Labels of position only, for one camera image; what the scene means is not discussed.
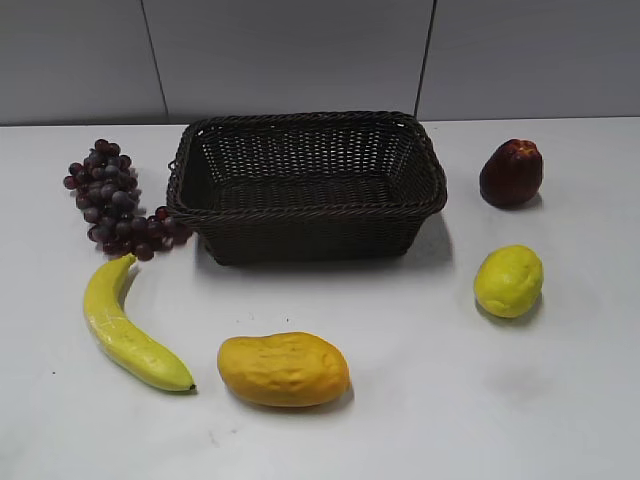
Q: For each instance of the dark woven wicker basket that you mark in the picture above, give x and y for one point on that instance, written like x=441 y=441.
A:
x=319 y=186

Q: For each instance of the purple grape bunch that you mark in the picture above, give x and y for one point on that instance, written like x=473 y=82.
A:
x=106 y=192

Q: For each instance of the orange yellow mango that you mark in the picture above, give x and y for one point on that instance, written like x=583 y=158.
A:
x=295 y=369

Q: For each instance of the yellow lemon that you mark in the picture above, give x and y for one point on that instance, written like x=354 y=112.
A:
x=509 y=281

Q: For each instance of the dark red apple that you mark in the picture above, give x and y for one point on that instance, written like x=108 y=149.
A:
x=513 y=174

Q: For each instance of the yellow banana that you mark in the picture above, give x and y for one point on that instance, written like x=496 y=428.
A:
x=121 y=340

